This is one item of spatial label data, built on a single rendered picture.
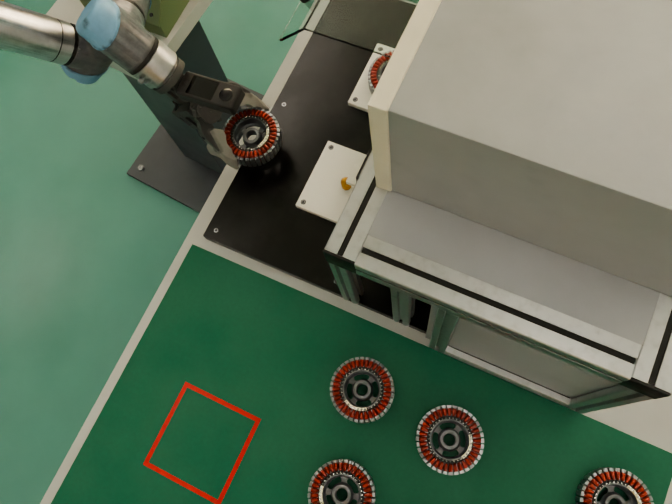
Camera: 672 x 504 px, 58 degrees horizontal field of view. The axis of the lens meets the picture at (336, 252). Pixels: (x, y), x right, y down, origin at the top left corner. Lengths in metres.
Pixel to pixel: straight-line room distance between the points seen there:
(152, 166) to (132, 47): 1.18
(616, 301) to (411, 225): 0.26
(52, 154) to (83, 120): 0.16
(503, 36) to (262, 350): 0.71
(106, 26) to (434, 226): 0.60
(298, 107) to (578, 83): 0.74
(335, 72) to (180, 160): 1.00
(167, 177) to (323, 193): 1.08
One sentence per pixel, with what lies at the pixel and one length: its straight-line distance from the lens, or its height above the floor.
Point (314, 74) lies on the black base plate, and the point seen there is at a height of 0.77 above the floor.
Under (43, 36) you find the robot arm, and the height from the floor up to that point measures 1.06.
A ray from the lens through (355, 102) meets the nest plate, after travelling 1.27.
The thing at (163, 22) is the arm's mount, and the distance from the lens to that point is 1.48.
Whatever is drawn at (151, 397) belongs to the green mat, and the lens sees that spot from 1.21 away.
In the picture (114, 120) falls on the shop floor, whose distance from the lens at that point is 2.40.
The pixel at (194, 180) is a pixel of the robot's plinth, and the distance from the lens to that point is 2.15.
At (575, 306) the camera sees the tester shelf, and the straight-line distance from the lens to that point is 0.79.
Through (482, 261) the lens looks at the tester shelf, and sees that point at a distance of 0.79.
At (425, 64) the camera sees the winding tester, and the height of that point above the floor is 1.32.
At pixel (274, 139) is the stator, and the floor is 0.86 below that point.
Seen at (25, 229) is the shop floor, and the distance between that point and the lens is 2.37.
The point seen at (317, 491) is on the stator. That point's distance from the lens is 1.09.
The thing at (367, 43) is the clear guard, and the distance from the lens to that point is 0.99.
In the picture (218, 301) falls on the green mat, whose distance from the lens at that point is 1.19.
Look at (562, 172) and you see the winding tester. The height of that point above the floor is 1.32.
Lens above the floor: 1.86
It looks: 71 degrees down
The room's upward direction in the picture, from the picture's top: 19 degrees counter-clockwise
